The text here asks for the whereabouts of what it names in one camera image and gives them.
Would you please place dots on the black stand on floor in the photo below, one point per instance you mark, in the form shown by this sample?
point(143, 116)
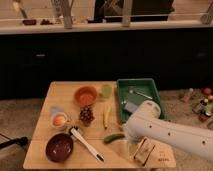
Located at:
point(19, 141)

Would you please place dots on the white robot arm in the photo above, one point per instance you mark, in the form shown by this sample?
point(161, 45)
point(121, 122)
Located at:
point(145, 122)

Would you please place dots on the dark rectangular card box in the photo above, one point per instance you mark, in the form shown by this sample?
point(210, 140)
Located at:
point(144, 151)

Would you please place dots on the dark maroon bowl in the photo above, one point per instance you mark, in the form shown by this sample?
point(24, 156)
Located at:
point(59, 148)

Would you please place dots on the grey sponge block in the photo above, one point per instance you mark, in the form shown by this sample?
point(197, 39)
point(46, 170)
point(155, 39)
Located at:
point(130, 107)

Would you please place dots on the green pepper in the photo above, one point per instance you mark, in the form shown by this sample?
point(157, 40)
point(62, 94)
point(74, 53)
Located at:
point(113, 137)

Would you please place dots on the items on floor right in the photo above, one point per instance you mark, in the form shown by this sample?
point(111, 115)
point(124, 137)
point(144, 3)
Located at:
point(204, 108)

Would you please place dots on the yellow banana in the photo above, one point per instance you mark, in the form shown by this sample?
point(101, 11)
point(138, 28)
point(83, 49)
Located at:
point(106, 113)

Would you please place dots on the light green cup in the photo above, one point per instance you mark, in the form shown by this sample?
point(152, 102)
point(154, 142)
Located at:
point(106, 91)

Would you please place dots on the white handled kitchen tool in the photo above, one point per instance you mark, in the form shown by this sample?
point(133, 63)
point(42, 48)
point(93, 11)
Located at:
point(74, 131)

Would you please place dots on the red orange bowl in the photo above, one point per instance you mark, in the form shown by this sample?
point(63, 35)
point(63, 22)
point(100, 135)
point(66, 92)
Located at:
point(85, 95)

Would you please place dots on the metal spoon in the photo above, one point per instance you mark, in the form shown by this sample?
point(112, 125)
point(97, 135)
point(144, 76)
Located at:
point(140, 94)

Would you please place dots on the bunch of purple grapes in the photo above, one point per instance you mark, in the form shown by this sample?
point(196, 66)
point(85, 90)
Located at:
point(86, 115)

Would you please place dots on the wooden folding table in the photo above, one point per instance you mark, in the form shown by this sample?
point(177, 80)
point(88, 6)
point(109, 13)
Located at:
point(61, 94)

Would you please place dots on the green plastic tray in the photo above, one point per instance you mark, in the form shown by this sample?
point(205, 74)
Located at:
point(143, 85)

